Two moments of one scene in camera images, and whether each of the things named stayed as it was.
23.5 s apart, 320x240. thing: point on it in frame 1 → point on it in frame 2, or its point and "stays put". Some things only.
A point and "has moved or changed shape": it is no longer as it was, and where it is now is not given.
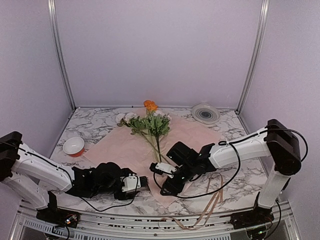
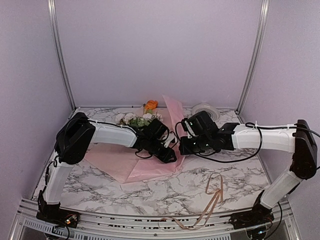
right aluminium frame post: x=254 y=56 stays put
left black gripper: x=125 y=196 → x=164 y=157
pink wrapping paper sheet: x=137 y=152 has moved or changed shape
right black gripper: x=174 y=189 → x=183 y=148
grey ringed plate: x=206 y=113 stays put
